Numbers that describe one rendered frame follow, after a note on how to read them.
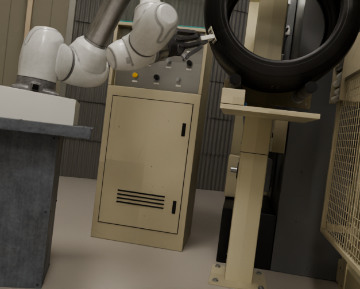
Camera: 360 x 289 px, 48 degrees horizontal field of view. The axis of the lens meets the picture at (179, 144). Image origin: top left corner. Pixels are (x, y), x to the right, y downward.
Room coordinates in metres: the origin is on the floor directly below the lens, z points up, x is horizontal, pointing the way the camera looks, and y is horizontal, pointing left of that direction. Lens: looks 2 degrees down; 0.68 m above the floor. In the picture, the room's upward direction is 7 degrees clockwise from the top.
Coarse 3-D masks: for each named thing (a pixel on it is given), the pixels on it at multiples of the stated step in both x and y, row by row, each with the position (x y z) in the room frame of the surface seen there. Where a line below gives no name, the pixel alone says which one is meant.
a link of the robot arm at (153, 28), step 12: (144, 0) 1.22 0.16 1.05; (156, 0) 1.22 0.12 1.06; (144, 12) 1.18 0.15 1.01; (156, 12) 1.14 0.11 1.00; (168, 12) 1.16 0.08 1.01; (144, 24) 1.17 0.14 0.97; (156, 24) 1.15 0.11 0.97; (168, 24) 1.15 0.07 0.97; (132, 36) 1.23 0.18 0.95; (144, 36) 1.19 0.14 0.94; (156, 36) 1.17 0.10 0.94; (168, 36) 1.18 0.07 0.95; (144, 48) 1.22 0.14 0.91; (156, 48) 1.22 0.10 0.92
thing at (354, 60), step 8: (352, 48) 1.77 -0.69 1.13; (352, 56) 1.77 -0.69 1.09; (344, 64) 1.77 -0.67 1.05; (352, 64) 1.76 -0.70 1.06; (336, 72) 1.95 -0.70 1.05; (344, 72) 1.77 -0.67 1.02; (352, 72) 1.76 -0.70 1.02; (336, 80) 1.89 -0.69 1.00; (344, 80) 1.77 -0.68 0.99; (336, 88) 1.95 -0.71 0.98; (344, 88) 1.77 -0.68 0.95; (336, 96) 1.84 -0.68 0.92; (344, 96) 1.77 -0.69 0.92
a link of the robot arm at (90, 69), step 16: (112, 0) 1.66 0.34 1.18; (128, 0) 1.69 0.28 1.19; (96, 16) 1.70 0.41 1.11; (112, 16) 1.69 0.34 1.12; (96, 32) 1.71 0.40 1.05; (112, 32) 1.74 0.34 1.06; (80, 48) 1.71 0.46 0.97; (96, 48) 1.73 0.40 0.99; (80, 64) 1.72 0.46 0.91; (96, 64) 1.75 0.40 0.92; (64, 80) 1.73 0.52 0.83; (80, 80) 1.76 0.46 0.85; (96, 80) 1.80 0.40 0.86
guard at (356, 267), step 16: (352, 80) 1.68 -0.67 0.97; (352, 96) 1.65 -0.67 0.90; (336, 112) 1.85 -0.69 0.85; (336, 128) 1.83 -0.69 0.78; (336, 176) 1.71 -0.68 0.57; (336, 192) 1.68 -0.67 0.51; (336, 208) 1.65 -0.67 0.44; (320, 224) 1.86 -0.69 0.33; (352, 224) 1.41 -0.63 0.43; (352, 240) 1.38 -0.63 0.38
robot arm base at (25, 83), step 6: (18, 78) 1.61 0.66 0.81; (24, 78) 1.59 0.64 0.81; (30, 78) 1.59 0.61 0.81; (12, 84) 1.56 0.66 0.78; (18, 84) 1.58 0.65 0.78; (24, 84) 1.59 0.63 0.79; (30, 84) 1.58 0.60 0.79; (36, 84) 1.59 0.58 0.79; (42, 84) 1.60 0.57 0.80; (48, 84) 1.62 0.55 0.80; (54, 84) 1.66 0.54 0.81; (30, 90) 1.57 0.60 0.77; (36, 90) 1.55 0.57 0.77; (42, 90) 1.60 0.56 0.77; (48, 90) 1.61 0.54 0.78; (54, 90) 1.66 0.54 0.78
